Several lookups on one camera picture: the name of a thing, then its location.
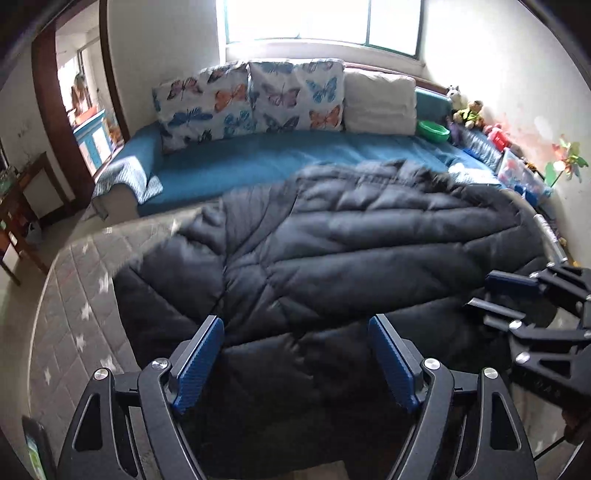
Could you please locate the black smartphone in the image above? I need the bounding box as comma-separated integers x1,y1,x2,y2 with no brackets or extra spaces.
21,416,57,480

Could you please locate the yellow green plush doll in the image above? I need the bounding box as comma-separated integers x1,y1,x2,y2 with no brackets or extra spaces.
453,100,485,130

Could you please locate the purple small toy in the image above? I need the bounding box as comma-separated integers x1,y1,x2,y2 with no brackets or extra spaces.
447,117,464,147

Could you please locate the blue covered sofa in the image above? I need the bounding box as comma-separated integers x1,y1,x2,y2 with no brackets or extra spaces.
91,87,509,222

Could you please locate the green plastic basin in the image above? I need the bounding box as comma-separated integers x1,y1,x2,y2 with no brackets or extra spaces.
416,120,451,144

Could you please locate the blue white cabinet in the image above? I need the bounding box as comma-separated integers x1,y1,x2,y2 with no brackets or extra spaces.
73,109,113,176

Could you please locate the left butterfly print cushion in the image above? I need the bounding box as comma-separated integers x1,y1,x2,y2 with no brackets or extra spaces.
152,63,256,152

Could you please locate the plain white cushion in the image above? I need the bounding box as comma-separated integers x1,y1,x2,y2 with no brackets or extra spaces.
344,68,417,136

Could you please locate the red toy box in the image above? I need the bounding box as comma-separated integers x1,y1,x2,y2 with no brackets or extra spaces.
484,123,513,152

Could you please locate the black puffer down jacket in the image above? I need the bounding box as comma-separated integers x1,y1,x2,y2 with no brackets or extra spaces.
113,161,547,479

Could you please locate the window with green frame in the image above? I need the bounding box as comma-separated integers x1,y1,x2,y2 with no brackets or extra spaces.
223,0,424,57

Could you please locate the grey star quilted mattress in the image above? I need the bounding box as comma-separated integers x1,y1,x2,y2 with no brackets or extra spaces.
25,202,578,480

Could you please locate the wooden side table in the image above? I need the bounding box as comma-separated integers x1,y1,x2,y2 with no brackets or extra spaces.
1,152,74,287

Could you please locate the right butterfly print cushion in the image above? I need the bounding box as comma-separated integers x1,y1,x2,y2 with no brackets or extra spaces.
249,59,345,133

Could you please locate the butterfly print cushion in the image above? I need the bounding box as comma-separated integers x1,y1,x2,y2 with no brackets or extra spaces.
249,59,345,133
152,63,256,152

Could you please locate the colourful pinwheel toy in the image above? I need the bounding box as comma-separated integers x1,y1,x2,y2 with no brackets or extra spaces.
544,135,590,188

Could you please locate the black cable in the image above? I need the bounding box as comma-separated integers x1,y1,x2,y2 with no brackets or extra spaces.
533,428,571,462

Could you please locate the clear plastic toy bag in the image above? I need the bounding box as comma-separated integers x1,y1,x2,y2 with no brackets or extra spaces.
497,148,551,199

